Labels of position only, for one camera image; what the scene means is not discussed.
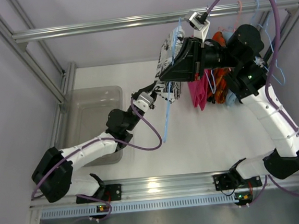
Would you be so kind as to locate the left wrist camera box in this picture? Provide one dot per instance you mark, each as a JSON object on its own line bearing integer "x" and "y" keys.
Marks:
{"x": 144, "y": 101}

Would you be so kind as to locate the empty blue wire hanger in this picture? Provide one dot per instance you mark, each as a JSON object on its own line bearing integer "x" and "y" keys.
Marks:
{"x": 272, "y": 46}

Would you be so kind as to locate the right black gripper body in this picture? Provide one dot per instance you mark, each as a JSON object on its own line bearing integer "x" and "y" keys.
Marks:
{"x": 195, "y": 59}

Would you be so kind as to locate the pink wire hanger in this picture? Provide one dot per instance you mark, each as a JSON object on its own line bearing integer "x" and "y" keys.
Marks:
{"x": 233, "y": 28}

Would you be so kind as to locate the pink cloth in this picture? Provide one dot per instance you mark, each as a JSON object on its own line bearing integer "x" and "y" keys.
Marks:
{"x": 199, "y": 90}

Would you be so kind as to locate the blue hanger of black cloth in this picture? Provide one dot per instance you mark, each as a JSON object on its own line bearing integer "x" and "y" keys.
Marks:
{"x": 258, "y": 59}

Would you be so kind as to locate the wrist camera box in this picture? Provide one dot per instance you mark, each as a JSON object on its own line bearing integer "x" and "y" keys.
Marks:
{"x": 144, "y": 101}
{"x": 199, "y": 23}

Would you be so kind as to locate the aluminium hanging rail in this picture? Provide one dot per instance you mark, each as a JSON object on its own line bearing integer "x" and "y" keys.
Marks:
{"x": 131, "y": 22}

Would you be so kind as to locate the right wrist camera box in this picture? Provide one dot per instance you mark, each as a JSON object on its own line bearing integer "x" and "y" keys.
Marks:
{"x": 199, "y": 23}

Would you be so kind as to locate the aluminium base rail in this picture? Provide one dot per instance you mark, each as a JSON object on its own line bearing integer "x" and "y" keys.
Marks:
{"x": 141, "y": 189}

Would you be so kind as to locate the orange patterned cloth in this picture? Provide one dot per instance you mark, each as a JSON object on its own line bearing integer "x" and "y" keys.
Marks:
{"x": 218, "y": 88}

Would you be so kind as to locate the clear plastic storage bin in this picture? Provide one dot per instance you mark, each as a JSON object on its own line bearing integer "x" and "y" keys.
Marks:
{"x": 85, "y": 114}

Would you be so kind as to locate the slotted grey cable duct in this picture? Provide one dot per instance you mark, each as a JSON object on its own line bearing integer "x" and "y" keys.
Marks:
{"x": 126, "y": 207}

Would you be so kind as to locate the black white newsprint trousers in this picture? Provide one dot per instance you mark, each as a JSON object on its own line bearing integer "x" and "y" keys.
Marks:
{"x": 170, "y": 65}

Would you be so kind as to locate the aluminium frame post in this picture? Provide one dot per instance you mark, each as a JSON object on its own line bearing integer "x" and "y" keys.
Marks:
{"x": 67, "y": 75}

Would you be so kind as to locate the light blue cloth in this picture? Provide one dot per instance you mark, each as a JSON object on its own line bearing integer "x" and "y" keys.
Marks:
{"x": 230, "y": 97}

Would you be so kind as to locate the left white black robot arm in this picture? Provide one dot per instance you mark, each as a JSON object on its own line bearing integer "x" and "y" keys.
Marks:
{"x": 56, "y": 174}

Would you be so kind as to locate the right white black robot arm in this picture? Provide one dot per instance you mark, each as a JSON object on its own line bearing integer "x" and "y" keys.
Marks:
{"x": 247, "y": 81}

